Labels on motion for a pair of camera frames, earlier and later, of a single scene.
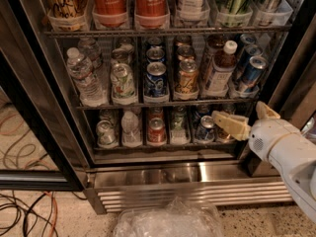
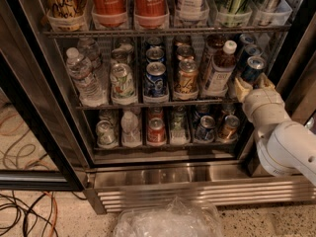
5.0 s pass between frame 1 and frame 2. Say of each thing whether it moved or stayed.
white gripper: moved
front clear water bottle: stayed
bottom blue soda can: stayed
